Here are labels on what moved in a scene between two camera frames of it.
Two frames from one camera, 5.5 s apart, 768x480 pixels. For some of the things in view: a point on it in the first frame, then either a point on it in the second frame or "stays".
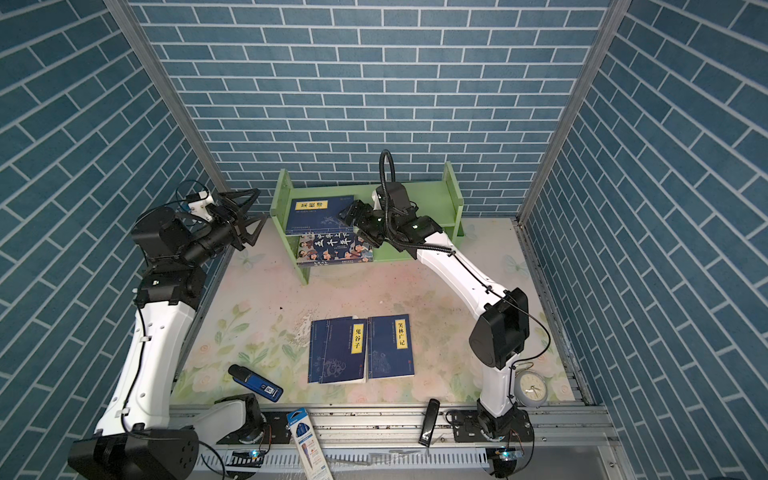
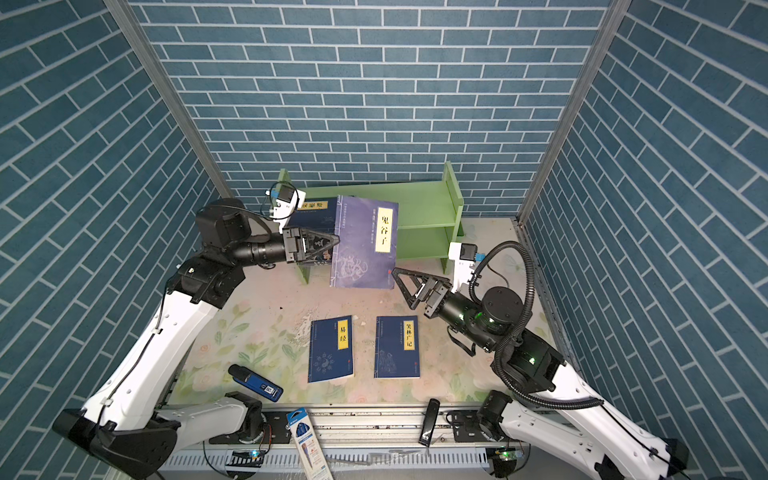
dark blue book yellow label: x=344 y=353 to x=366 y=253
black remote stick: x=429 y=422 stays
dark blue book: x=318 y=215 stays
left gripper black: x=235 y=226 to x=295 y=245
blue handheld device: x=255 y=383 stays
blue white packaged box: x=312 y=454 stays
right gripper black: x=359 y=207 to x=434 y=292
